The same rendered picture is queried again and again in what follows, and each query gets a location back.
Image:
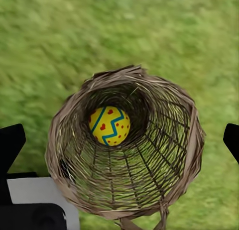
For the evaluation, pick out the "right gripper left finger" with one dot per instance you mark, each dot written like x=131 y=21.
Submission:
x=12 y=139

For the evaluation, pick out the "easter egg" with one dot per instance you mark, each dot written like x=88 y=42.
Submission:
x=109 y=125

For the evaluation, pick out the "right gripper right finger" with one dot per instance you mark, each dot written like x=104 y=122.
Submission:
x=231 y=139

